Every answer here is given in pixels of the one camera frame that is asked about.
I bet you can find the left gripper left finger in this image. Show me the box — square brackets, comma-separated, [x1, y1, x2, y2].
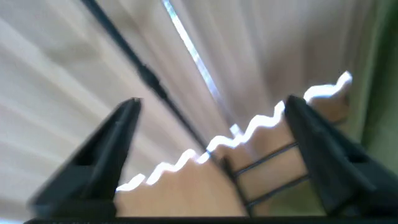
[27, 97, 142, 218]

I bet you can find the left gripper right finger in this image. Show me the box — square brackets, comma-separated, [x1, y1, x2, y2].
[284, 95, 398, 217]

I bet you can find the black clothes rack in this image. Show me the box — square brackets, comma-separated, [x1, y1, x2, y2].
[80, 0, 312, 216]

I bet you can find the beige curtain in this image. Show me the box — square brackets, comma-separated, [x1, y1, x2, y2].
[0, 0, 383, 220]

